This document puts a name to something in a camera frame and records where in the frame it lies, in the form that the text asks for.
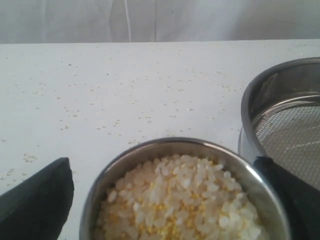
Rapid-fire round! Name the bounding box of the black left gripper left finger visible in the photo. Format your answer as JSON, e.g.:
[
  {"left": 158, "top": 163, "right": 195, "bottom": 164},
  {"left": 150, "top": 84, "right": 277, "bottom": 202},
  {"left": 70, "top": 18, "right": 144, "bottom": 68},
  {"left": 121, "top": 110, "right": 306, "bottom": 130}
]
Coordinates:
[{"left": 0, "top": 157, "right": 75, "bottom": 240}]

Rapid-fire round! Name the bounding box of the white curtain backdrop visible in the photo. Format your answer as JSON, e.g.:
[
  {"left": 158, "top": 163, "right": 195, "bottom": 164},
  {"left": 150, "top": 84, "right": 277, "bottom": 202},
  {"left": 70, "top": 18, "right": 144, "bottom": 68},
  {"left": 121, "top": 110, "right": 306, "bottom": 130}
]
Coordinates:
[{"left": 0, "top": 0, "right": 320, "bottom": 44}]

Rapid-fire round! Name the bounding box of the stainless steel cup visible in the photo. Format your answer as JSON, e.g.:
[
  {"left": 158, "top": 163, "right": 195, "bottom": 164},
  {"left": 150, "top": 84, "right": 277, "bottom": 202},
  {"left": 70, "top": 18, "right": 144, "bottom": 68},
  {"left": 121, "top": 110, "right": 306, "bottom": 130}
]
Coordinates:
[{"left": 79, "top": 137, "right": 294, "bottom": 240}]

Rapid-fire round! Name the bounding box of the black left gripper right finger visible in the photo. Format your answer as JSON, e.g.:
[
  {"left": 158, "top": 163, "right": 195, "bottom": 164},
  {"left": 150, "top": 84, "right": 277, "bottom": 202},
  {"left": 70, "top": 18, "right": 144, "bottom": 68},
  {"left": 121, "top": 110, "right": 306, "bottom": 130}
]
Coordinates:
[{"left": 253, "top": 156, "right": 320, "bottom": 240}]

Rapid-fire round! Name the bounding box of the yellow granular powder pile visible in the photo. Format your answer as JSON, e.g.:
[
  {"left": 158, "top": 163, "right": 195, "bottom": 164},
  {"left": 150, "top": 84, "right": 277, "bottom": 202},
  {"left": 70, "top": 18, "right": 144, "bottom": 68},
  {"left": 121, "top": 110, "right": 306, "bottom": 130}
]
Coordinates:
[{"left": 94, "top": 155, "right": 269, "bottom": 240}]

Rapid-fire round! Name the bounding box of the round stainless steel sieve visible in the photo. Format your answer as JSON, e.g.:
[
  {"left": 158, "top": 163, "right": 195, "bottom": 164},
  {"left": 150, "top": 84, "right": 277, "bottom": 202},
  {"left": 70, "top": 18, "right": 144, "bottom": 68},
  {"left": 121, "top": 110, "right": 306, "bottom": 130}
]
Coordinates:
[{"left": 238, "top": 57, "right": 320, "bottom": 184}]

